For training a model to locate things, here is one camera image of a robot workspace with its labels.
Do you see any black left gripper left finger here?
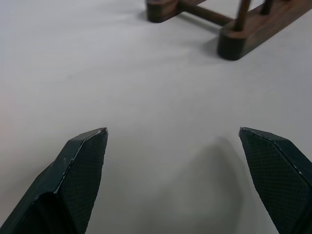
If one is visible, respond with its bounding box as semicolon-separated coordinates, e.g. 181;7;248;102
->
0;127;110;234

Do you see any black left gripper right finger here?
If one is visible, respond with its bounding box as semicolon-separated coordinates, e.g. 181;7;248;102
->
238;126;312;234

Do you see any dark wooden rack stand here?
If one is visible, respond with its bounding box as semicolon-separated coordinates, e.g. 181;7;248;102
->
145;0;312;61

